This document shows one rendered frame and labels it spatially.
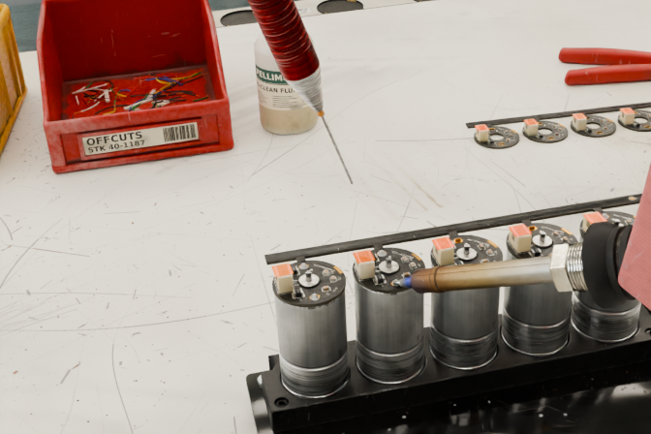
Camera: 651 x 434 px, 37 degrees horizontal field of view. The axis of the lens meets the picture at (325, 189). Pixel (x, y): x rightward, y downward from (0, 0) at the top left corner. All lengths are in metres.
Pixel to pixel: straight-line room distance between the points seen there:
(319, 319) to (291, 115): 0.24
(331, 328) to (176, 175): 0.22
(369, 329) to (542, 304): 0.06
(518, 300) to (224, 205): 0.19
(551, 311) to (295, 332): 0.09
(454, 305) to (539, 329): 0.04
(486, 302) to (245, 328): 0.12
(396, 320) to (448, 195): 0.17
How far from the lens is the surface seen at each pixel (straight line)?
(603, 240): 0.28
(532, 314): 0.35
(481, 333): 0.35
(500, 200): 0.49
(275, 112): 0.55
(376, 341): 0.34
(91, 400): 0.39
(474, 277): 0.30
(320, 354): 0.33
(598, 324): 0.37
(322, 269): 0.33
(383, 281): 0.33
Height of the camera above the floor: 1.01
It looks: 31 degrees down
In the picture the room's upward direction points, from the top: 3 degrees counter-clockwise
